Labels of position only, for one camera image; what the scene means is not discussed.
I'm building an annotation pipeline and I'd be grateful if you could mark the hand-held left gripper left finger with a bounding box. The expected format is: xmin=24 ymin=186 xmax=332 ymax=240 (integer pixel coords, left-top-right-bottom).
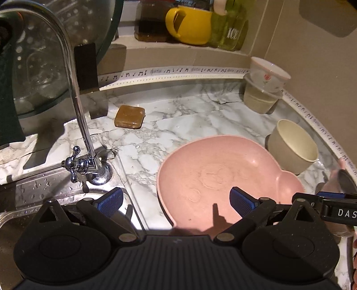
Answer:
xmin=37 ymin=187 xmax=140 ymax=246

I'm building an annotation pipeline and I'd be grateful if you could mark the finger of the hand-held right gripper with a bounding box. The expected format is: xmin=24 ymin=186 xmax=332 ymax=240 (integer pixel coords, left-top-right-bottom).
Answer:
xmin=292 ymin=192 xmax=347 ymax=208

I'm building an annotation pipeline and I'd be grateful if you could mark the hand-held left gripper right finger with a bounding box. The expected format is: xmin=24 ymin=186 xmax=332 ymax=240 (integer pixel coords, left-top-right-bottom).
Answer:
xmin=213 ymin=187 xmax=322 ymax=246

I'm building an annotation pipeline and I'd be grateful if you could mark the pink plate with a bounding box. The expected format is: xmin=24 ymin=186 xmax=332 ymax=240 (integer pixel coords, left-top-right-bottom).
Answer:
xmin=156 ymin=135 xmax=306 ymax=232

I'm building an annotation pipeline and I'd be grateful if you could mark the cream bowl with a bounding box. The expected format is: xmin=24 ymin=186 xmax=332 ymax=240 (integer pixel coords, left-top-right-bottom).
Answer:
xmin=265 ymin=119 xmax=319 ymax=175

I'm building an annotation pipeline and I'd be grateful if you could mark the person's right hand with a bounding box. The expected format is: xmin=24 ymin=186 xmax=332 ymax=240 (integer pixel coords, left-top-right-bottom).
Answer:
xmin=330 ymin=222 xmax=357 ymax=282

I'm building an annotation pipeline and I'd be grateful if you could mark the stainless steel sink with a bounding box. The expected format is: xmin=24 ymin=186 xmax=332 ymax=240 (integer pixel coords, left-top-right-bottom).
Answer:
xmin=0 ymin=164 xmax=145 ymax=279

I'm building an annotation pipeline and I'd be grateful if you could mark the brown soap bar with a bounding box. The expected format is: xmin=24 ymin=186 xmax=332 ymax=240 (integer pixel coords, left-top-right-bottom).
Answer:
xmin=114 ymin=105 xmax=146 ymax=129

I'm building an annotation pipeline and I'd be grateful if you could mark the chrome faucet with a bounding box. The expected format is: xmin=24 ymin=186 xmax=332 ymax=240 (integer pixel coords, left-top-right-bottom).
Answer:
xmin=0 ymin=2 xmax=113 ymax=186

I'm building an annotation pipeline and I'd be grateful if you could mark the clear plastic lidded container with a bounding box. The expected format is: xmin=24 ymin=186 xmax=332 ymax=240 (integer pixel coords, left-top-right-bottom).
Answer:
xmin=243 ymin=74 xmax=283 ymax=114

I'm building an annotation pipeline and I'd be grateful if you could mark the white floral bowl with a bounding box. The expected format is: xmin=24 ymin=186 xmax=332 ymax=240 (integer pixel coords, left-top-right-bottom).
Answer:
xmin=249 ymin=56 xmax=291 ymax=92

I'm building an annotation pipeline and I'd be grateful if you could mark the large glass pot lid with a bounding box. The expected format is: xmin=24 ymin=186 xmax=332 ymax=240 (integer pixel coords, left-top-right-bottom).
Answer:
xmin=0 ymin=0 xmax=125 ymax=119

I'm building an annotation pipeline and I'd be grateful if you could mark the dark liquid glass jar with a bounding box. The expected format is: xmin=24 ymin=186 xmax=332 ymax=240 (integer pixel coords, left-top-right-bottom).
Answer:
xmin=134 ymin=0 xmax=170 ymax=42

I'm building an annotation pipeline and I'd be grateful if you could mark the yellow mug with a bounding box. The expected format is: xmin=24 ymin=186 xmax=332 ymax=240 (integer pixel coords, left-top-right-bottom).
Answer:
xmin=165 ymin=7 xmax=214 ymax=46

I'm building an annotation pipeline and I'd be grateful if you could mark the green glass jug white handle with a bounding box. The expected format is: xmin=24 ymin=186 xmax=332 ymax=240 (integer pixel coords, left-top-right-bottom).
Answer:
xmin=210 ymin=0 xmax=249 ymax=51

